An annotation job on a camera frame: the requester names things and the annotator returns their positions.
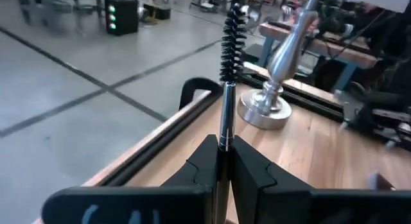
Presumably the flat black floor box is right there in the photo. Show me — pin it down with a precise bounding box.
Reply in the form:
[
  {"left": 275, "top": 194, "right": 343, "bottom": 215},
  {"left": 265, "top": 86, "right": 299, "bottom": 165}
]
[{"left": 142, "top": 1, "right": 172, "bottom": 21}]

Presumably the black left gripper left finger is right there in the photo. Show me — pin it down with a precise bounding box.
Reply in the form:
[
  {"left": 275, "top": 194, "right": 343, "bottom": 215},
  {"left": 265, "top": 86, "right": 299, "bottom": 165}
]
[{"left": 41, "top": 134, "right": 221, "bottom": 224}]

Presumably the black table clamp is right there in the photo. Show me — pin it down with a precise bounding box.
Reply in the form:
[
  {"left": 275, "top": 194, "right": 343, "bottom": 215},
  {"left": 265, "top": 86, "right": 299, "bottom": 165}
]
[{"left": 178, "top": 76, "right": 225, "bottom": 111}]

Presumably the black computer tower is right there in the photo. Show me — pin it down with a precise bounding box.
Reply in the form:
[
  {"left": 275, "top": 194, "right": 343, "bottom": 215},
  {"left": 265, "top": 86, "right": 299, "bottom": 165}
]
[{"left": 104, "top": 0, "right": 140, "bottom": 37}]

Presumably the silver metal stand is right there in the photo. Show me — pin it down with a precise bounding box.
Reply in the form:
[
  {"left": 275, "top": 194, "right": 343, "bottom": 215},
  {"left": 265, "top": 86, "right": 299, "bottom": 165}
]
[{"left": 236, "top": 0, "right": 411, "bottom": 132}]

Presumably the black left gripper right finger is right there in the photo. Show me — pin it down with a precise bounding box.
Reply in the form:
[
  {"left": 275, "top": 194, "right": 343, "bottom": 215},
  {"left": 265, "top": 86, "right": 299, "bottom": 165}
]
[{"left": 231, "top": 135, "right": 411, "bottom": 224}]

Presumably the black aluminium table frame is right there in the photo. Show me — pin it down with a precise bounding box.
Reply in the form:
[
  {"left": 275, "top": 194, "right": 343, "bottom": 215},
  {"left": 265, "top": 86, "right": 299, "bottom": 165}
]
[{"left": 82, "top": 61, "right": 347, "bottom": 188}]

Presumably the black spoolie brush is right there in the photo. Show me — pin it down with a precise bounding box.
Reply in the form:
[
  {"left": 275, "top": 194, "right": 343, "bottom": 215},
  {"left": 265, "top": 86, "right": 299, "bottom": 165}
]
[{"left": 213, "top": 3, "right": 249, "bottom": 224}]

